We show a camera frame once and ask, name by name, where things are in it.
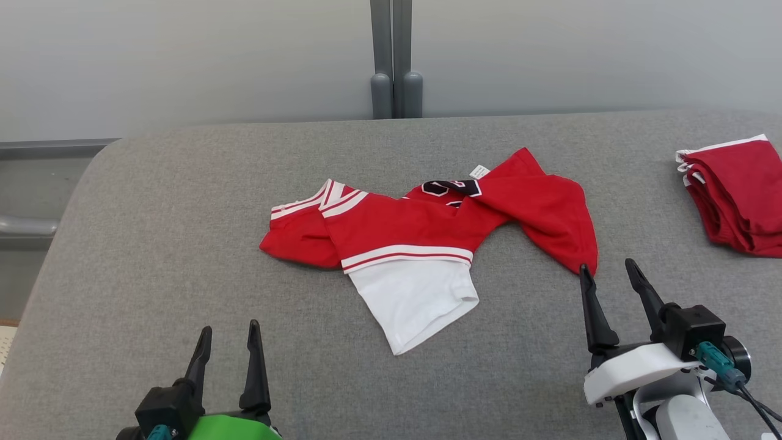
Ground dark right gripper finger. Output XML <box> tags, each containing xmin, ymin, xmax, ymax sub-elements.
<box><xmin>579</xmin><ymin>264</ymin><xmax>620</xmax><ymax>354</ymax></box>
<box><xmin>624</xmin><ymin>258</ymin><xmax>667</xmax><ymax>340</ymax></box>

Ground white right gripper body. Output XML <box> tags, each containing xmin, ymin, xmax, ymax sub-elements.
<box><xmin>583</xmin><ymin>336</ymin><xmax>752</xmax><ymax>407</ymax></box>

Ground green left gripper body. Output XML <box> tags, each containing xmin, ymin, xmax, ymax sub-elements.
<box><xmin>183</xmin><ymin>409</ymin><xmax>283</xmax><ymax>440</ymax></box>

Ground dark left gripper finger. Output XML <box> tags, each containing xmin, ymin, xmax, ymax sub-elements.
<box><xmin>183</xmin><ymin>326</ymin><xmax>213</xmax><ymax>401</ymax></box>
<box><xmin>239</xmin><ymin>320</ymin><xmax>271</xmax><ymax>413</ymax></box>

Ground red shorts with white stripe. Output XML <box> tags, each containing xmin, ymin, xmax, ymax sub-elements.
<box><xmin>675</xmin><ymin>134</ymin><xmax>782</xmax><ymax>259</ymax></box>

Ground red and white jersey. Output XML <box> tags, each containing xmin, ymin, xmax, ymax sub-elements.
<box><xmin>259</xmin><ymin>147</ymin><xmax>599</xmax><ymax>356</ymax></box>

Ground grey fabric sofa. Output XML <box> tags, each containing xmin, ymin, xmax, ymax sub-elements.
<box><xmin>0</xmin><ymin>110</ymin><xmax>782</xmax><ymax>440</ymax></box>

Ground grey curved metal pipe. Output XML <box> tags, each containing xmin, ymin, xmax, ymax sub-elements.
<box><xmin>0</xmin><ymin>215</ymin><xmax>60</xmax><ymax>238</ymax></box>

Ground right black cable teal connector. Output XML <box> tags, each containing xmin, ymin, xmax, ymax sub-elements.
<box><xmin>695</xmin><ymin>342</ymin><xmax>782</xmax><ymax>440</ymax></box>

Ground grey baseboard rail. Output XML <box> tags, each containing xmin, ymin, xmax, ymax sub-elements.
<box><xmin>0</xmin><ymin>138</ymin><xmax>120</xmax><ymax>161</ymax></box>

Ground grey rounded partition post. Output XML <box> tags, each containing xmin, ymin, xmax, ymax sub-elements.
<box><xmin>370</xmin><ymin>0</ymin><xmax>393</xmax><ymax>119</ymax></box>
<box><xmin>392</xmin><ymin>0</ymin><xmax>423</xmax><ymax>119</ymax></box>

